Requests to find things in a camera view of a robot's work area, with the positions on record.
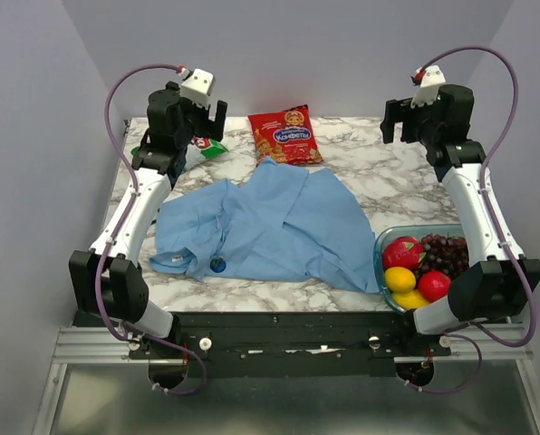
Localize light blue shirt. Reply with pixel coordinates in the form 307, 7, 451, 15
149, 158, 379, 294

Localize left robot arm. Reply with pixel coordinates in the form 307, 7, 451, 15
69, 70, 227, 358

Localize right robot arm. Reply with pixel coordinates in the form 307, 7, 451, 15
381, 84, 540, 355

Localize green chips bag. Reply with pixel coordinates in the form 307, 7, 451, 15
130, 134, 228, 175

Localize red candy bag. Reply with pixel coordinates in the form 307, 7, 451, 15
248, 104, 323, 166

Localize teal plastic fruit container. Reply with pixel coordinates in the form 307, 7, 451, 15
372, 223, 525, 315

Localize dark purple grape bunch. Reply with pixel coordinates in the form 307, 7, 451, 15
414, 234, 469, 280

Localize red dragon fruit toy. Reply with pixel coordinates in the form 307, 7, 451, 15
382, 237, 426, 270

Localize red apple toy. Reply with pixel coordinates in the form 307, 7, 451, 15
418, 271, 451, 303

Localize yellow lemon upper left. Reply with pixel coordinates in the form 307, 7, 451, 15
384, 266, 417, 293

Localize yellow lemon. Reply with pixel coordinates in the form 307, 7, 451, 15
391, 289, 429, 310
384, 266, 417, 293

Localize yellow lemon lower left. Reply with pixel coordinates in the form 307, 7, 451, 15
391, 289, 429, 310

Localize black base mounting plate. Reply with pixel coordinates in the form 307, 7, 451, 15
72, 310, 514, 380

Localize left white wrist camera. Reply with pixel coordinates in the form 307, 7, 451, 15
178, 66, 216, 108

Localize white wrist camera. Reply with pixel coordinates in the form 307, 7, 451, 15
178, 66, 216, 108
410, 65, 446, 108

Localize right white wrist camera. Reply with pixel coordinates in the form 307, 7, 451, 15
410, 65, 446, 108

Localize aluminium rail frame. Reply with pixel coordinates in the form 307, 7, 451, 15
32, 324, 540, 434

